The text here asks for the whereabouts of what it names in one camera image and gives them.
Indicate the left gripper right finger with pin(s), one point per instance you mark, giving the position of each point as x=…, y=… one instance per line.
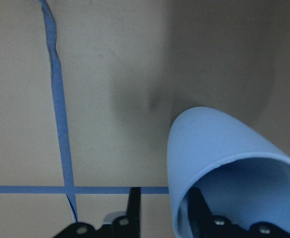
x=204, y=224

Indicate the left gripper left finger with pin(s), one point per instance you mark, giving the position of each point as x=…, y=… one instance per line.
x=125, y=224

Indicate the light blue plastic cup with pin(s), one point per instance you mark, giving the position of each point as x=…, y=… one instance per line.
x=241, y=174

